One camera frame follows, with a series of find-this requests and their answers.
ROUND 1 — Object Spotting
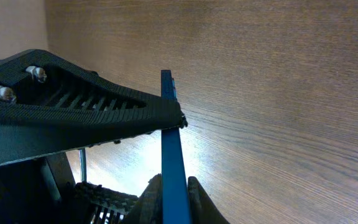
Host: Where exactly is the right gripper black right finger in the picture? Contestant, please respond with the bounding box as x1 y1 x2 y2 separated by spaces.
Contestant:
57 182 139 224

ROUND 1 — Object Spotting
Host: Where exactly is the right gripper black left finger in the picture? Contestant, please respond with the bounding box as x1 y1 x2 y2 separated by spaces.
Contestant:
0 49 188 166

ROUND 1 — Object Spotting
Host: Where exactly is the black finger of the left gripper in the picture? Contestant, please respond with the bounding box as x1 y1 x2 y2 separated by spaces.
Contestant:
122 174 163 224
188 176 229 224

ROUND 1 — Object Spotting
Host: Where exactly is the blue Galaxy smartphone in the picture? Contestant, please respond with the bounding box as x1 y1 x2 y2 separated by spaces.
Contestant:
160 69 193 224

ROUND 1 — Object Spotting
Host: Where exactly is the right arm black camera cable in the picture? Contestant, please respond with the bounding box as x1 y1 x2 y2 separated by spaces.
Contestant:
78 147 88 183

